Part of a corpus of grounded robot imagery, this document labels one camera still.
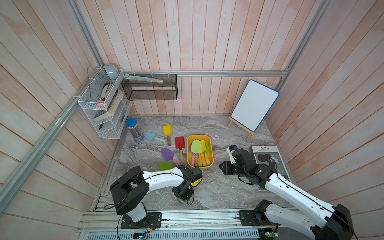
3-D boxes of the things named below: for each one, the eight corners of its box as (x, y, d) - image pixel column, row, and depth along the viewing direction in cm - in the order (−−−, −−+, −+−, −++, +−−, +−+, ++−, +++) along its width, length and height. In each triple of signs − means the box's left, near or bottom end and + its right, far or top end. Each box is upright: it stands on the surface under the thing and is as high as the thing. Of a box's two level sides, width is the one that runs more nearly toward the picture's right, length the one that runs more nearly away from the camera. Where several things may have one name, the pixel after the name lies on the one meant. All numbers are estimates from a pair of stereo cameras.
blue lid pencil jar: (133, 143, 105) (124, 127, 91) (135, 135, 110) (127, 118, 95) (143, 143, 105) (135, 127, 91) (145, 135, 110) (138, 118, 95)
